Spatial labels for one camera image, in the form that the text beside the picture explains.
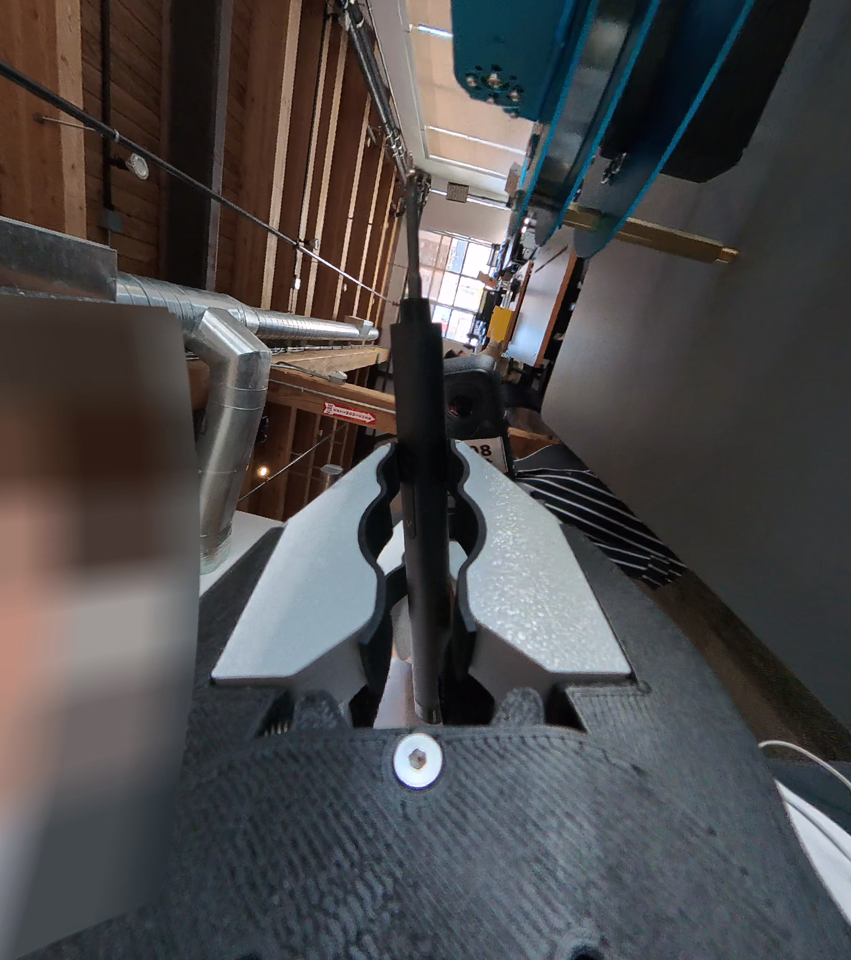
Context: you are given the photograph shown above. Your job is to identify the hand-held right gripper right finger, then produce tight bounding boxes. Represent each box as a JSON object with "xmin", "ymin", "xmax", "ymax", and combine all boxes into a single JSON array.
[{"xmin": 449, "ymin": 439, "xmax": 635, "ymax": 706}]

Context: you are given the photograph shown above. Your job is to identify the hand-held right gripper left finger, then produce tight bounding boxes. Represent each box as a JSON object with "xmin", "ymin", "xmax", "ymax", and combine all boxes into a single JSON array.
[{"xmin": 211, "ymin": 441, "xmax": 406, "ymax": 702}]

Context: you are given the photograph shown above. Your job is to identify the black electric screwdriver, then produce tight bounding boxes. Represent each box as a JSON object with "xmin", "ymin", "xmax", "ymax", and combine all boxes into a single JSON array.
[{"xmin": 389, "ymin": 174, "xmax": 448, "ymax": 725}]

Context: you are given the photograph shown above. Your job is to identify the blue toy robot arm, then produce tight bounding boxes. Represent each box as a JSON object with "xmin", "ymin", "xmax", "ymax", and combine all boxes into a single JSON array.
[{"xmin": 449, "ymin": 0, "xmax": 760, "ymax": 260}]

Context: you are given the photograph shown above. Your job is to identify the large paned window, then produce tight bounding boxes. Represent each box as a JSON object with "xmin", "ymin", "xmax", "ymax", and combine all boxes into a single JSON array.
[{"xmin": 418, "ymin": 234, "xmax": 502, "ymax": 342}]

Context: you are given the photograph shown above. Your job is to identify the black white striped cloth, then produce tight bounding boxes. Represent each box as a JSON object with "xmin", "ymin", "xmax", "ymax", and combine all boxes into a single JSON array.
[{"xmin": 511, "ymin": 446, "xmax": 689, "ymax": 590}]

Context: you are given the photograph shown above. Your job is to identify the brass standoff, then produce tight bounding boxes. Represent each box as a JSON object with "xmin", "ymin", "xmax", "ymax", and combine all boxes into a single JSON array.
[{"xmin": 560, "ymin": 206, "xmax": 740, "ymax": 265}]

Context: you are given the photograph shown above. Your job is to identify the grey ceiling pipe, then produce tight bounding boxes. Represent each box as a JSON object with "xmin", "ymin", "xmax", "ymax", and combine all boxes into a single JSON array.
[{"xmin": 324, "ymin": 0, "xmax": 427, "ymax": 181}]

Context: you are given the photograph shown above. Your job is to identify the black tension rod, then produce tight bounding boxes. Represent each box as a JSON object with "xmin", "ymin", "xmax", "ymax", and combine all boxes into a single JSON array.
[{"xmin": 0, "ymin": 26, "xmax": 400, "ymax": 305}]

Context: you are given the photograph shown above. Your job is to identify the person's dark trousers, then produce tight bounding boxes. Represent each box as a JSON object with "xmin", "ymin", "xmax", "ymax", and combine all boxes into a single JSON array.
[{"xmin": 766, "ymin": 759, "xmax": 851, "ymax": 875}]

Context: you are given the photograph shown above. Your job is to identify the silver metal air duct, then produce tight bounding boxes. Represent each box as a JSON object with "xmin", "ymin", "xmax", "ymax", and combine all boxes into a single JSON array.
[{"xmin": 0, "ymin": 202, "xmax": 382, "ymax": 575}]

